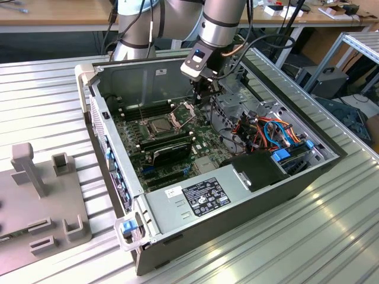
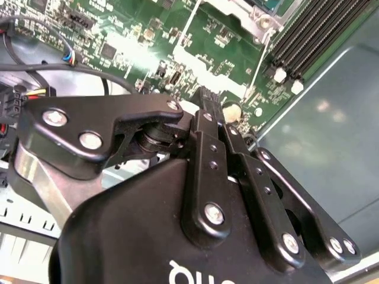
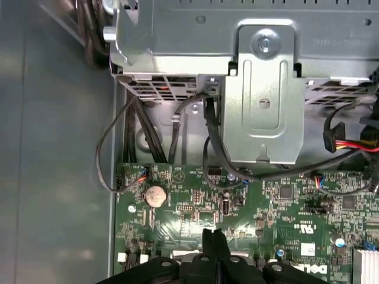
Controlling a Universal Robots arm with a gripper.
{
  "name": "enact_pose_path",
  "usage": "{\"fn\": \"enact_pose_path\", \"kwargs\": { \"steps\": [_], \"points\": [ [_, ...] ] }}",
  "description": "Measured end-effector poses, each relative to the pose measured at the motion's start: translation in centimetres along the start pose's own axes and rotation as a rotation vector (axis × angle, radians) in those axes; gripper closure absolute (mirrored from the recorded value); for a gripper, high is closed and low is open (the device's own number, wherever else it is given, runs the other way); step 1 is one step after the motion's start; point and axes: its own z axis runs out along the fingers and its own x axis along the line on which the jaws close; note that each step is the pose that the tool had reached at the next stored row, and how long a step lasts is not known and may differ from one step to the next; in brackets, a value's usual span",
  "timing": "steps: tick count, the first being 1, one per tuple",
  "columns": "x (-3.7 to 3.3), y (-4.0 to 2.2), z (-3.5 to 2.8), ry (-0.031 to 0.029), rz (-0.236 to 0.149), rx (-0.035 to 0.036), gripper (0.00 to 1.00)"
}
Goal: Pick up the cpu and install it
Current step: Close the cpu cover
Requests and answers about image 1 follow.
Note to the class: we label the silver CPU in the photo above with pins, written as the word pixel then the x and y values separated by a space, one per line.
pixel 160 127

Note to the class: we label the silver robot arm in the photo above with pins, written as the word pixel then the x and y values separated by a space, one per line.
pixel 219 26

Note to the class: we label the CPU socket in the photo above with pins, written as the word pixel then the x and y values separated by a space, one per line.
pixel 147 131

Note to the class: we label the metal disk bay cage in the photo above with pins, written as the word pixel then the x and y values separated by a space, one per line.
pixel 237 102

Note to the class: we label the small white case sticker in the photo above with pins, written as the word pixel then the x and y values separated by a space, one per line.
pixel 160 72

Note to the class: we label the long wooden desk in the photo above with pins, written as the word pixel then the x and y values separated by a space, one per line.
pixel 262 18
pixel 44 16

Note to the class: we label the green motherboard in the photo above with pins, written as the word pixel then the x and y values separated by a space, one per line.
pixel 204 139

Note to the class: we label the white box red label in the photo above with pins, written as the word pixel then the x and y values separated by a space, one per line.
pixel 274 12

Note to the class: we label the black stand pole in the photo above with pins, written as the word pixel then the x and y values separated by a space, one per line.
pixel 290 22

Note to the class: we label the black expansion card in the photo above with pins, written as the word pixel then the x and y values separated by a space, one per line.
pixel 173 154

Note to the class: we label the silver chipset heatsink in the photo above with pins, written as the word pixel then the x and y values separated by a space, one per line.
pixel 205 165

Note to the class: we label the blue disk carrier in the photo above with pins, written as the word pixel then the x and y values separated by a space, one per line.
pixel 279 155

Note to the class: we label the black equipment box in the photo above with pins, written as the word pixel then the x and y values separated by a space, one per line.
pixel 328 85

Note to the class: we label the black plastic shroud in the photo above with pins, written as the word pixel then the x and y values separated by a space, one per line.
pixel 257 174

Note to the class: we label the black expansion slot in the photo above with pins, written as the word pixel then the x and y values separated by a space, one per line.
pixel 165 177
pixel 167 184

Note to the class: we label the blue expansion slot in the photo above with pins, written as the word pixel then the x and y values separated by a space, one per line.
pixel 149 170

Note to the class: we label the small cardboard box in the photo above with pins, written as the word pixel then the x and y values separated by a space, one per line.
pixel 331 12

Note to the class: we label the dark teal crate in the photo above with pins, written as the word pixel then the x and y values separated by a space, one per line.
pixel 346 115

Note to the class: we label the open grey PC case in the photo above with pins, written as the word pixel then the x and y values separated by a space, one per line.
pixel 281 192

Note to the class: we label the silver power supply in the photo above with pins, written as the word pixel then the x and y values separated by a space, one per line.
pixel 168 213

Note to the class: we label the brown cardboard box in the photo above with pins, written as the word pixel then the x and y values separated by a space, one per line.
pixel 373 130

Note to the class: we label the blue case latch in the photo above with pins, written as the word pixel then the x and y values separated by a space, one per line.
pixel 130 227

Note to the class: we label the grey parts rack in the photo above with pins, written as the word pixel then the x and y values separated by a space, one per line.
pixel 23 201

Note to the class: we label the green RAM stick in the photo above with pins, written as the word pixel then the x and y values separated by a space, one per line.
pixel 12 239

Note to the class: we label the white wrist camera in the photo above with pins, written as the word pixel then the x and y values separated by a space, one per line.
pixel 192 70

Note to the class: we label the aluminium profile frame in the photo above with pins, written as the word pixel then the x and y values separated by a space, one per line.
pixel 325 60

